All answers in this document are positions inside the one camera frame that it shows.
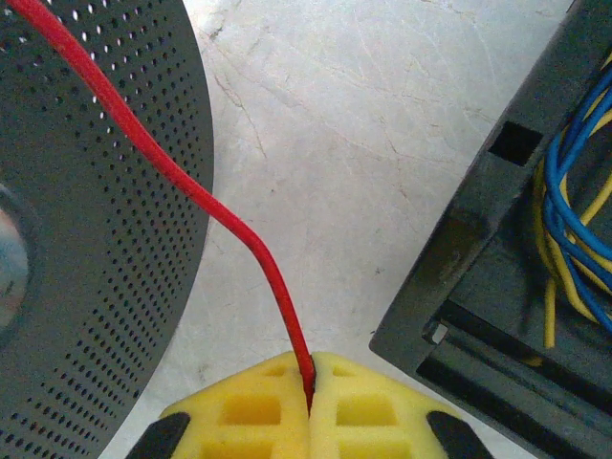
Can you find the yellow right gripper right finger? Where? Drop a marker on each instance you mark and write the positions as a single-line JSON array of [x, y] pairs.
[[373, 411]]

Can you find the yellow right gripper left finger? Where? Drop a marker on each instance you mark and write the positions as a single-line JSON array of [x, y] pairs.
[[248, 411]]

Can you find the black plastic tray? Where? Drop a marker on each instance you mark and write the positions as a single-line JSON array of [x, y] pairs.
[[459, 248]]

